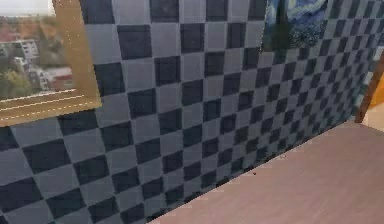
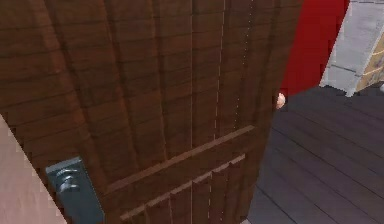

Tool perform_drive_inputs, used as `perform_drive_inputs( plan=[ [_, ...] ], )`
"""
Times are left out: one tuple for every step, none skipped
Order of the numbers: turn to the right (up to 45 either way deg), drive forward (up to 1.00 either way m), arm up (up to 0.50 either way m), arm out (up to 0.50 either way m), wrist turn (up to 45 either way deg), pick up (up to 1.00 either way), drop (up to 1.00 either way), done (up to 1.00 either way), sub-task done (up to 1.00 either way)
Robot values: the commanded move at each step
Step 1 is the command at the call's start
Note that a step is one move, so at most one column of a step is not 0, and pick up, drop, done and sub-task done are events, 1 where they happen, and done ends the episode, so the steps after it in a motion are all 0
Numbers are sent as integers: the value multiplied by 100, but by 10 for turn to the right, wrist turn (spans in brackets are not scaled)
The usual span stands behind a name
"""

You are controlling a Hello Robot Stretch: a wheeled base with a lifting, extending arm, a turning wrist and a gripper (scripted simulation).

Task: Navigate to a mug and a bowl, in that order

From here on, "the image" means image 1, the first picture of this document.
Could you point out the brown wooden door frame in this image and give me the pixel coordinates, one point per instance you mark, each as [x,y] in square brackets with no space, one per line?
[368,93]

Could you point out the blue swirly night-sky painting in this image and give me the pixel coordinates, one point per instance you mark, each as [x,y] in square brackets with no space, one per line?
[300,23]

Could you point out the wooden framed window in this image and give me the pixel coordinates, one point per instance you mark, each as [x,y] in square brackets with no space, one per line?
[40,66]

